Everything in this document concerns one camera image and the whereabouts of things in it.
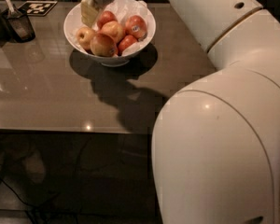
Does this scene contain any red lower right apple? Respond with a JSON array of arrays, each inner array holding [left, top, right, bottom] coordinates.
[[118, 35, 137, 55]]

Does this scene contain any white ceramic bowl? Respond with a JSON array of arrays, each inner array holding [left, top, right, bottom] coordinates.
[[63, 0, 157, 68]]

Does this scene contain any yellow-red apple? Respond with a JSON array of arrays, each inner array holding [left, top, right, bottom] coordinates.
[[100, 21, 126, 44], [91, 34, 117, 57]]

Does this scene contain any dark red back apple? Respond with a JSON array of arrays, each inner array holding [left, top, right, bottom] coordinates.
[[97, 10, 117, 29]]

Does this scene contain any black fiducial marker card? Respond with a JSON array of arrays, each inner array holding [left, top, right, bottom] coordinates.
[[20, 1, 57, 17]]

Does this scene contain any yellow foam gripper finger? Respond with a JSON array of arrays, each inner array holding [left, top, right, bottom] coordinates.
[[80, 0, 100, 27]]

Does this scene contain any yellow-red centre apple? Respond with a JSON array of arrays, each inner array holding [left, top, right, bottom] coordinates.
[[100, 21, 126, 44]]

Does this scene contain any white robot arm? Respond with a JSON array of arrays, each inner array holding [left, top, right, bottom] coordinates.
[[151, 0, 280, 224]]

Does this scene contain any yellow-red front apple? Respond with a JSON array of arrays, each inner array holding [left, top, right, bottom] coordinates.
[[91, 34, 117, 57]]

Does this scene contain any red apple with sticker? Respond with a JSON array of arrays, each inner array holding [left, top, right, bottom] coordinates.
[[125, 15, 147, 40]]

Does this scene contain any small pale left apple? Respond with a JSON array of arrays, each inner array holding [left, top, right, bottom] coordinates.
[[76, 27, 96, 50]]

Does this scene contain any black floor cable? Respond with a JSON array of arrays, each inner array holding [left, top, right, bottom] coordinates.
[[0, 159, 82, 224]]

